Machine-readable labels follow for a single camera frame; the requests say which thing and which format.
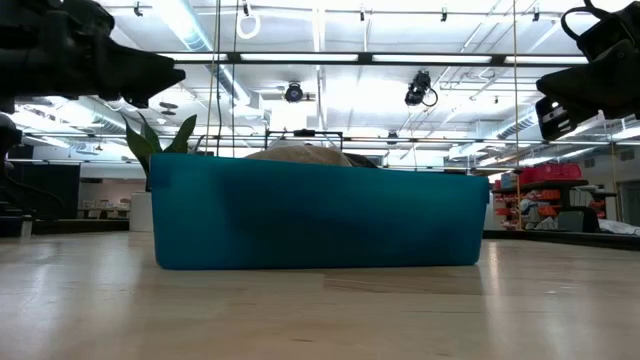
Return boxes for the red storage bins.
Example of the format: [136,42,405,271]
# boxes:
[519,162,584,186]

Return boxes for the round black overhead fixture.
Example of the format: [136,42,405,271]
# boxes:
[283,81,305,105]

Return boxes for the green leafy plant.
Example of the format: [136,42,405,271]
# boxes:
[123,112,199,192]

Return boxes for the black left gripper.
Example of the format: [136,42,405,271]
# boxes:
[0,0,187,109]

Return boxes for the white hanging ring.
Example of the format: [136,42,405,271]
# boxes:
[235,10,262,41]

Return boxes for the tan baseball cap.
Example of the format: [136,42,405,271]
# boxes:
[244,144,354,168]

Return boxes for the blue plastic bin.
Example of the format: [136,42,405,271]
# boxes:
[148,152,492,272]

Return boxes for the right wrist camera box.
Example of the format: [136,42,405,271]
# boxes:
[559,0,640,61]

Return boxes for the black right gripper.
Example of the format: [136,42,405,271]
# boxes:
[534,39,640,142]

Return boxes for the dark storage shelf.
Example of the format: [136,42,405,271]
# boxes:
[492,178,621,234]

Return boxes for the black overhead camera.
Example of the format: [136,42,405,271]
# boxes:
[403,69,440,108]

